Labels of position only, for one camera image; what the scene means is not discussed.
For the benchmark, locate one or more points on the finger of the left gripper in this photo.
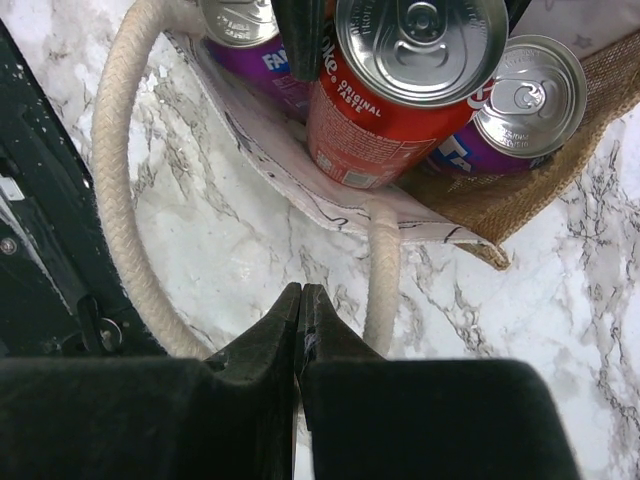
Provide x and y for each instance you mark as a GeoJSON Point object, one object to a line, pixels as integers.
{"type": "Point", "coordinates": [300, 23]}

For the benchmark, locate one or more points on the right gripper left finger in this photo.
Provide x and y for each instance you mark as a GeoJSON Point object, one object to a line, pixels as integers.
{"type": "Point", "coordinates": [230, 416]}

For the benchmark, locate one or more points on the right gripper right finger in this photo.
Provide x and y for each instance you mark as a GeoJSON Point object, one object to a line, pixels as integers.
{"type": "Point", "coordinates": [371, 418]}

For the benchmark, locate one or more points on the purple Fanta can front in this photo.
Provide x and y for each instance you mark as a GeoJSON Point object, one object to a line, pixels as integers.
{"type": "Point", "coordinates": [243, 37]}

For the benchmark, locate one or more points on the purple fanta can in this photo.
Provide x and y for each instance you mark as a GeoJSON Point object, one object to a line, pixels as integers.
{"type": "Point", "coordinates": [243, 37]}
{"type": "Point", "coordinates": [537, 104]}

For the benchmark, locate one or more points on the red cola can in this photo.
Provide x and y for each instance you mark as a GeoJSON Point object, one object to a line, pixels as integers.
{"type": "Point", "coordinates": [397, 78]}

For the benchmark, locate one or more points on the burlap canvas tote bag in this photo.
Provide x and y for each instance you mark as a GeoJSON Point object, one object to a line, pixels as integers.
{"type": "Point", "coordinates": [475, 214]}

